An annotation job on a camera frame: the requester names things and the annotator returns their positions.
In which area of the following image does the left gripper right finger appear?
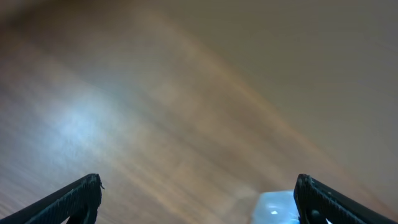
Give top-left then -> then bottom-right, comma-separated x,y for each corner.
294,174 -> 397,224

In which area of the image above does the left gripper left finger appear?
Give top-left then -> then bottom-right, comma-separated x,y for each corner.
1,174 -> 103,224

